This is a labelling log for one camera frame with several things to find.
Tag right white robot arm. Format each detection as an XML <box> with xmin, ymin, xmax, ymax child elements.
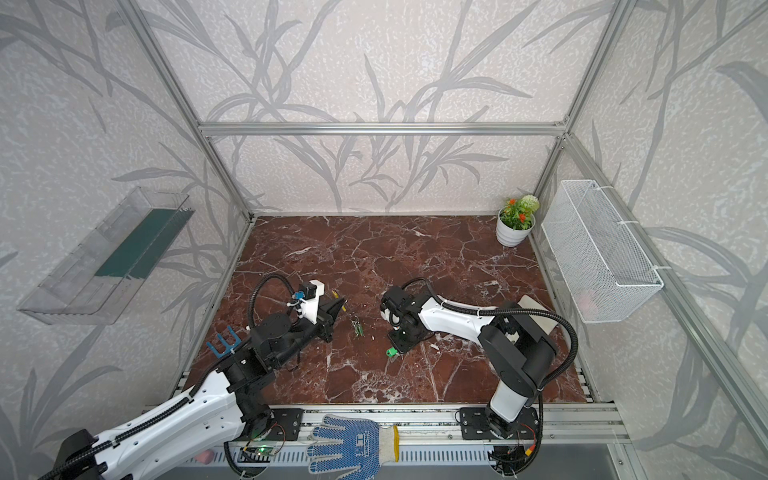
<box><xmin>380</xmin><ymin>278</ymin><xmax>579</xmax><ymax>426</ymax></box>

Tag potted plant white pot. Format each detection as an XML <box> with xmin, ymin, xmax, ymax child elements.
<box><xmin>496</xmin><ymin>194</ymin><xmax>540</xmax><ymax>247</ymax></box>

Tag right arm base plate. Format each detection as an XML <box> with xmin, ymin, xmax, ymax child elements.
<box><xmin>457</xmin><ymin>407</ymin><xmax>541</xmax><ymax>441</ymax></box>

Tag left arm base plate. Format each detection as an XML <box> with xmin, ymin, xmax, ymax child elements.
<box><xmin>256</xmin><ymin>408</ymin><xmax>304</xmax><ymax>442</ymax></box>

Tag clear plastic wall shelf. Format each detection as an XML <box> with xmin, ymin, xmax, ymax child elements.
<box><xmin>18</xmin><ymin>187</ymin><xmax>194</xmax><ymax>326</ymax></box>

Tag metal keyring with green tags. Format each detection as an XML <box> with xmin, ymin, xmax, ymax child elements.
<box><xmin>352</xmin><ymin>316</ymin><xmax>364</xmax><ymax>337</ymax></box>

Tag white wire mesh basket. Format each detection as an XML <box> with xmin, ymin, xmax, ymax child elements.
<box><xmin>542</xmin><ymin>179</ymin><xmax>664</xmax><ymax>324</ymax></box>

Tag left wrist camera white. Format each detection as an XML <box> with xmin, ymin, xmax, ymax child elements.
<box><xmin>291</xmin><ymin>280</ymin><xmax>325</xmax><ymax>324</ymax></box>

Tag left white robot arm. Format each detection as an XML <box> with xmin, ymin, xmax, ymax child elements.
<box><xmin>44</xmin><ymin>273</ymin><xmax>346</xmax><ymax>479</ymax></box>

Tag blue plastic fork tool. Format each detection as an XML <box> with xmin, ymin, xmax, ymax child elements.
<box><xmin>206</xmin><ymin>326</ymin><xmax>242</xmax><ymax>360</ymax></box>

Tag beige sponge pad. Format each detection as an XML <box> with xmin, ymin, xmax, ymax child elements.
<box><xmin>517</xmin><ymin>295</ymin><xmax>558</xmax><ymax>336</ymax></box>

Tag green circuit board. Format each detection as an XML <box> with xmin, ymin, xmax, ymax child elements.
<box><xmin>241</xmin><ymin>445</ymin><xmax>283</xmax><ymax>463</ymax></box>

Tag blue white work glove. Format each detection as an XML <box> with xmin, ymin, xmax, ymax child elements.
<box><xmin>307</xmin><ymin>415</ymin><xmax>400</xmax><ymax>480</ymax></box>

